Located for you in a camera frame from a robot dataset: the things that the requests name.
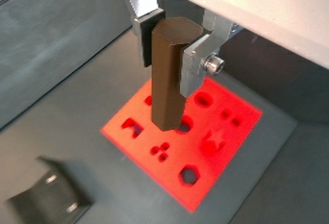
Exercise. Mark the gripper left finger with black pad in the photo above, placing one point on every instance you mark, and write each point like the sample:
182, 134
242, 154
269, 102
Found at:
146, 14

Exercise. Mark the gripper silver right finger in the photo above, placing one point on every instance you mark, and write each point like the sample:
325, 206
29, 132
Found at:
199, 58

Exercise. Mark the brown hexagon peg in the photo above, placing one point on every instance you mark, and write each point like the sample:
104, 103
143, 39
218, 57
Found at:
170, 36

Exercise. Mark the red shape sorter board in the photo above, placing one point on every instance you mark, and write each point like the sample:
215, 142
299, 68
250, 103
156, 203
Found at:
184, 159

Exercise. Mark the black curved holder stand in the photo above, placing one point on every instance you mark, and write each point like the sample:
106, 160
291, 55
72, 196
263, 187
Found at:
55, 200

